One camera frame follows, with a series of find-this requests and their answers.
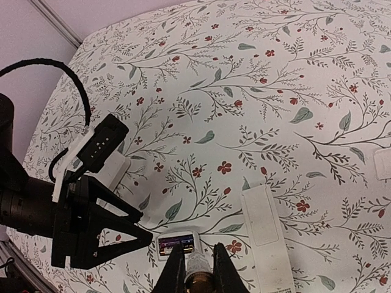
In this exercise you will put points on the clear plastic screwdriver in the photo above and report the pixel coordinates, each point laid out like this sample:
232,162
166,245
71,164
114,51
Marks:
199,277

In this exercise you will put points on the white battery cover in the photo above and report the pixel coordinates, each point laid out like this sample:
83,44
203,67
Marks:
382,160

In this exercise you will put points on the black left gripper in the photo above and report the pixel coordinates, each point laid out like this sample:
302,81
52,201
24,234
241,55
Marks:
74,234

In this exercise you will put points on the aluminium front rail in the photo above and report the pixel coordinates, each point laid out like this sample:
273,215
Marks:
19,275

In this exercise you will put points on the aluminium back left frame post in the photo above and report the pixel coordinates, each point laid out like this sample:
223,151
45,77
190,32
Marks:
56,21

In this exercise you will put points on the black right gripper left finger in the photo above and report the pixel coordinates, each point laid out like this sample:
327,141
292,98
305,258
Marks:
172,278

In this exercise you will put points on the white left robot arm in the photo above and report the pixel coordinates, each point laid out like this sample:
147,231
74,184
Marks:
27,203

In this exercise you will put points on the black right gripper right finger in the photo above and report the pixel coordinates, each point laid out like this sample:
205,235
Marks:
225,276

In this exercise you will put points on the white remote with QR label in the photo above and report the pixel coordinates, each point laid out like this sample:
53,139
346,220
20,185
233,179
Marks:
267,242

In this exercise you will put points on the white remote with logo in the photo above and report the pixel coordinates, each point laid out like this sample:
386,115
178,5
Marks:
114,170

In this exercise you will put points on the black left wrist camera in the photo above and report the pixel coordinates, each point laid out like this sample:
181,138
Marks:
108,135

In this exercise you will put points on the white remote control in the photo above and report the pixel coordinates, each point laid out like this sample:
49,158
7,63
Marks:
179,233

